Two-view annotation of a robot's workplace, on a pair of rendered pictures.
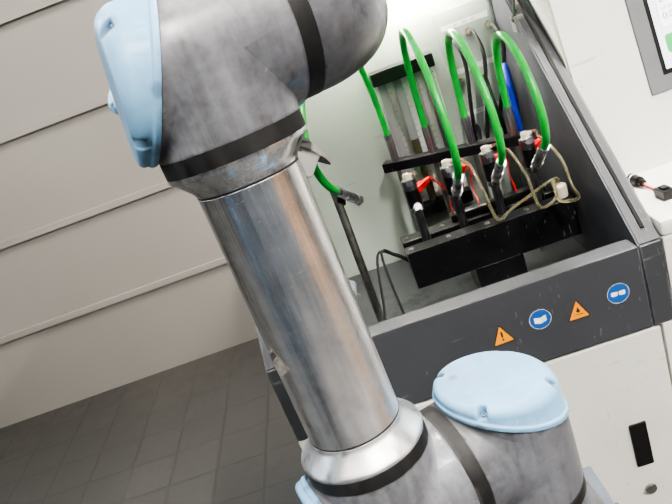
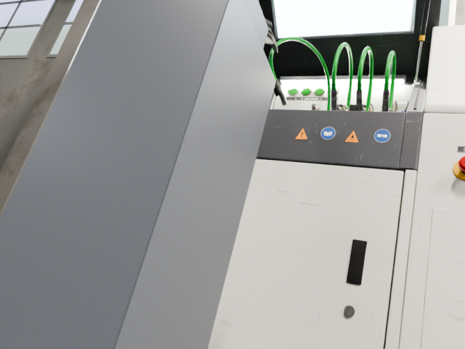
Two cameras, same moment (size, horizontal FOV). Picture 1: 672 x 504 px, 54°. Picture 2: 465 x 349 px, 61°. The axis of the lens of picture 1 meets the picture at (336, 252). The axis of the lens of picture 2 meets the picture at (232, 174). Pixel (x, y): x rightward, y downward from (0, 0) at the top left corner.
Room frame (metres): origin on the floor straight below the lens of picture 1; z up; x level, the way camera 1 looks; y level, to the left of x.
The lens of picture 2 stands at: (0.01, -0.44, 0.36)
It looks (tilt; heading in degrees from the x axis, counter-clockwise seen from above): 19 degrees up; 22
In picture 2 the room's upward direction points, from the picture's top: 15 degrees clockwise
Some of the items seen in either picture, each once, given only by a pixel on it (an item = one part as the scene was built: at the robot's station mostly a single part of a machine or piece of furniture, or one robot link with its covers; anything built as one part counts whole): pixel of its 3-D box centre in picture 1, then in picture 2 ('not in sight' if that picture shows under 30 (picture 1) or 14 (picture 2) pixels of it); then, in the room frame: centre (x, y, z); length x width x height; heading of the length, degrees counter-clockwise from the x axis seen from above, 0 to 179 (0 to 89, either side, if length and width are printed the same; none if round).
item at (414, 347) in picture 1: (468, 339); (284, 136); (1.01, -0.16, 0.87); 0.62 x 0.04 x 0.16; 85
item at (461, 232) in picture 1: (492, 249); not in sight; (1.24, -0.30, 0.91); 0.34 x 0.10 x 0.15; 85
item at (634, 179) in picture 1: (649, 185); not in sight; (1.08, -0.57, 0.99); 0.12 x 0.02 x 0.02; 1
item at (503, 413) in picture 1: (501, 429); not in sight; (0.53, -0.09, 1.07); 0.13 x 0.12 x 0.14; 105
